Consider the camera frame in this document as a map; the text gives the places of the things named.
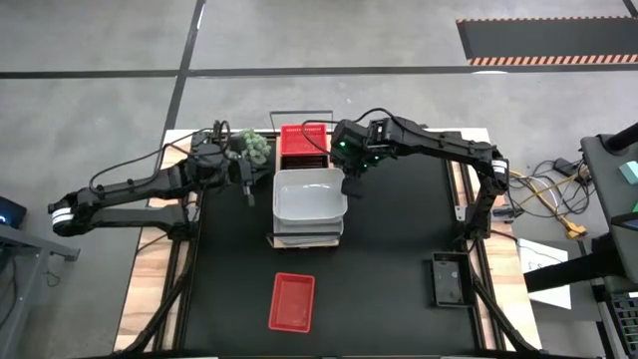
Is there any red plastic mesh basket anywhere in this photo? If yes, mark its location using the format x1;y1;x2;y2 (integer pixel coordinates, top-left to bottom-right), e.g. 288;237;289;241
280;123;329;157
267;271;316;334

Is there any wooden shelf with black rails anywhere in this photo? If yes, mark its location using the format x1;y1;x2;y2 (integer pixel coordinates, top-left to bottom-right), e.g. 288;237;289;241
268;110;341;249

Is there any green plant in white pot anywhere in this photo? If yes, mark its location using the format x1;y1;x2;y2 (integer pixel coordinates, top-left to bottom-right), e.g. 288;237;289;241
237;128;273;166

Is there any black hazard-striped floor mat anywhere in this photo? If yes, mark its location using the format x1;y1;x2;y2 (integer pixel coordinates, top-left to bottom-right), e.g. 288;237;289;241
456;16;638;67

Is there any white paper sheet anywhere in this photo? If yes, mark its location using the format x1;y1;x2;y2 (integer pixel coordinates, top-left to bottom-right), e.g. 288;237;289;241
517;237;573;310

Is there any black cart beam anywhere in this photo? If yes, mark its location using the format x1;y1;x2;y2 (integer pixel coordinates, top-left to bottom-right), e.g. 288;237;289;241
522;233;624;294

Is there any dark monitor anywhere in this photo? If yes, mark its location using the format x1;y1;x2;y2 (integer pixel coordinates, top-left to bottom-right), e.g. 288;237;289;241
0;195;27;229

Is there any grey metal desk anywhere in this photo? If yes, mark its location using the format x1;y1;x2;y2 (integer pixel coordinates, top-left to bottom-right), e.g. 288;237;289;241
0;223;81;345

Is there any black pole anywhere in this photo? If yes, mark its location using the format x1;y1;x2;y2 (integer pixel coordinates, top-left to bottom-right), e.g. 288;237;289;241
604;122;638;154

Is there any teal box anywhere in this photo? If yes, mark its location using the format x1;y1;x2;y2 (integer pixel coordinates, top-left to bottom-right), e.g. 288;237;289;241
618;160;638;184

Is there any black tablet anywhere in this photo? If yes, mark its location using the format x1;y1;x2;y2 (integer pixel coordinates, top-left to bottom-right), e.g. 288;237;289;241
610;211;638;231

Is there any backlit keyboard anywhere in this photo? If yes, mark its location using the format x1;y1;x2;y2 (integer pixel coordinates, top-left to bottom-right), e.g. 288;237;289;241
610;292;638;340

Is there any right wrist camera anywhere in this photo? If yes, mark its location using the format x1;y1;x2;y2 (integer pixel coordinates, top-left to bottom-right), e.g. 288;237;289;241
340;176;366;199

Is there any black right camera cable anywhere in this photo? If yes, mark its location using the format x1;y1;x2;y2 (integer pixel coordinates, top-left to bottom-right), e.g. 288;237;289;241
300;106;403;157

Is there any black aluminium rig frame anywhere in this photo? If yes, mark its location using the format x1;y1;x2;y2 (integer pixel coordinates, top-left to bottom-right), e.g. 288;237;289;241
113;119;543;359

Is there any yellow cable connector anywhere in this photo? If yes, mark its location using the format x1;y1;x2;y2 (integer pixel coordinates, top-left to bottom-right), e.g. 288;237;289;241
557;214;588;239

